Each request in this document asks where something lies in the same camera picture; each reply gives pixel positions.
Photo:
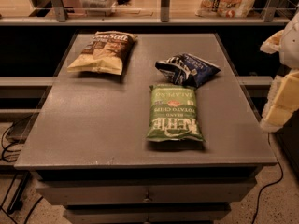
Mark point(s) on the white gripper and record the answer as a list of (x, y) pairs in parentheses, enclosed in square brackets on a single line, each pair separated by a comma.
[(291, 46)]

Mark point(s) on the colourful snack bag on shelf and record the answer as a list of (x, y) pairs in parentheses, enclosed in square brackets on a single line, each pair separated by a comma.
[(224, 8)]

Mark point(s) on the dark blue chip bag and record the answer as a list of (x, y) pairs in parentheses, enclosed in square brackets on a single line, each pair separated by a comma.
[(187, 70)]

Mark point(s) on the green jalapeno chip bag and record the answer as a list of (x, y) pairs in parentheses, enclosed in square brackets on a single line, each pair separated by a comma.
[(173, 114)]

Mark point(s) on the brown and cream chip bag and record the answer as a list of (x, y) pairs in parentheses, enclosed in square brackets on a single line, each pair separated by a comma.
[(106, 53)]

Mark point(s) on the clear plastic container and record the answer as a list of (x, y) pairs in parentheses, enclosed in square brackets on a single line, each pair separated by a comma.
[(100, 8)]

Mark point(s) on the grey cabinet with drawers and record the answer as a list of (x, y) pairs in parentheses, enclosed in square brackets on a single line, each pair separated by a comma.
[(89, 153)]

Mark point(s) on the black stand left floor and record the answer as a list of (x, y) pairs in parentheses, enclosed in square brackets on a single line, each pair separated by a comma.
[(12, 187)]

